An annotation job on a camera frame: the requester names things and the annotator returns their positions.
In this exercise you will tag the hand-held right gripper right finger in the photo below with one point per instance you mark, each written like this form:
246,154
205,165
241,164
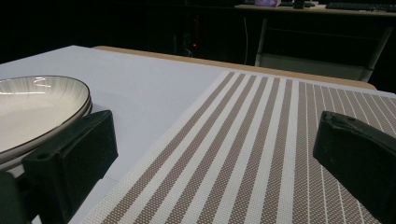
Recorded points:
364,155

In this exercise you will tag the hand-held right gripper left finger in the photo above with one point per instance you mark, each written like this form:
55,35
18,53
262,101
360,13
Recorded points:
77,155

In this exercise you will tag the white plate with dark rim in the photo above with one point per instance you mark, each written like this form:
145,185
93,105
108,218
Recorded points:
81,114
34,112

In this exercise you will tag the white board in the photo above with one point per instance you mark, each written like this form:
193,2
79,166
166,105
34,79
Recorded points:
140,93

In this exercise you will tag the brown and white striped placemat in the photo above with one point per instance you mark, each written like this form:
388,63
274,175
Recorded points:
233,155

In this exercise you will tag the black keyboard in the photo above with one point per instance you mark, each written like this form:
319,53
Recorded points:
358,6

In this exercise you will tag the dark computer tower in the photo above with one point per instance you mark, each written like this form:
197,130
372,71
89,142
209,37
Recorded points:
191,34

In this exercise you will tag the wooden table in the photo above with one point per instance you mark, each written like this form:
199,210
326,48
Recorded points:
218,64

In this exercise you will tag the purple tissue box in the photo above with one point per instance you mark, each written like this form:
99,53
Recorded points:
267,2

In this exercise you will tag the desk with white metal frame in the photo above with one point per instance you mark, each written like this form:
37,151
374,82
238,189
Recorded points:
311,67

